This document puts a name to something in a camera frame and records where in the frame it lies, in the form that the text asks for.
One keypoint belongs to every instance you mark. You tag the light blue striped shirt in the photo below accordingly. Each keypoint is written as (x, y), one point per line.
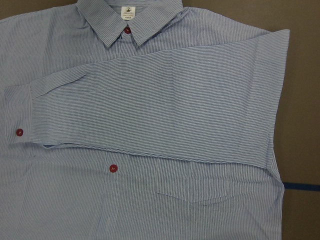
(139, 120)

